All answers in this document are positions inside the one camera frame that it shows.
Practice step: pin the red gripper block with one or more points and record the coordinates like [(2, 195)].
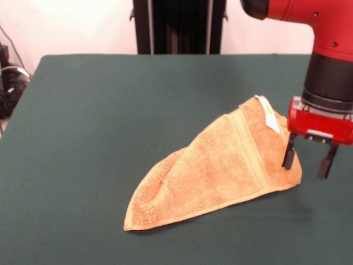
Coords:
[(320, 124)]

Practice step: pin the tan terry towel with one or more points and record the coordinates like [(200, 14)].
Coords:
[(215, 171)]

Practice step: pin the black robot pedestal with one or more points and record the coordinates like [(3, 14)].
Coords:
[(179, 27)]

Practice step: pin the dark green table cloth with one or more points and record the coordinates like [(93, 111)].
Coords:
[(96, 124)]

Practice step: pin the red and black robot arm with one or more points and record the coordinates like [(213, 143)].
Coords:
[(331, 27)]

